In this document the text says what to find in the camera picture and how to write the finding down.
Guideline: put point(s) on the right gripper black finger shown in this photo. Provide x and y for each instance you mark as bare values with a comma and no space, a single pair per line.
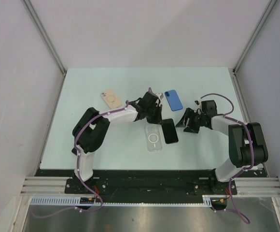
192,128
183,122

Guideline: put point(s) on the aluminium corner post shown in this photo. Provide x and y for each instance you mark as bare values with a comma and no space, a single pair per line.
256,33
44,35

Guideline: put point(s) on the aluminium frame front rail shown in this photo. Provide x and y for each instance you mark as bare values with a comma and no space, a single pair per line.
245,186

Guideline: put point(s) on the left aluminium corner post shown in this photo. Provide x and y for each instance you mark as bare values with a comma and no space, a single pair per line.
44,35

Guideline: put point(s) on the beige phone case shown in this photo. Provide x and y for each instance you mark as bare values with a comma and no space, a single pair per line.
111,99

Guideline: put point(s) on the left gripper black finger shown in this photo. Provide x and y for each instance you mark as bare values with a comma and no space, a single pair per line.
152,119
158,115

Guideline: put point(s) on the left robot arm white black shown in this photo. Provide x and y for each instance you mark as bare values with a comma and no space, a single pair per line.
90,131

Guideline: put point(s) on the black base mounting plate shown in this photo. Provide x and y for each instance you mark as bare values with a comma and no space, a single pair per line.
146,186

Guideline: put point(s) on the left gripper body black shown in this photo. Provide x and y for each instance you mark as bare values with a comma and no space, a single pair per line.
152,110

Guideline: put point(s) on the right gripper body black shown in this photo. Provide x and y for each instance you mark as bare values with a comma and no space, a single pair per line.
196,119

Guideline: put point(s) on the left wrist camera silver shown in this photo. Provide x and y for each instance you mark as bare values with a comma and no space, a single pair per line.
160,95

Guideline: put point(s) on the right aluminium side rail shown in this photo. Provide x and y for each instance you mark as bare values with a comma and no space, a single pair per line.
240,98

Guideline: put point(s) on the right aluminium corner post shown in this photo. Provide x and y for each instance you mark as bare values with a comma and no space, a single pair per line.
256,33

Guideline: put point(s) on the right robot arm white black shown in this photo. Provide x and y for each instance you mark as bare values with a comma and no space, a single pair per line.
246,143

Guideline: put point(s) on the black screen smartphone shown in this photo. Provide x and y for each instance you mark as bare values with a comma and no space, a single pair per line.
169,131

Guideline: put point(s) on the blue phone case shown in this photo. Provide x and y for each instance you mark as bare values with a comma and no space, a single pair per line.
173,100

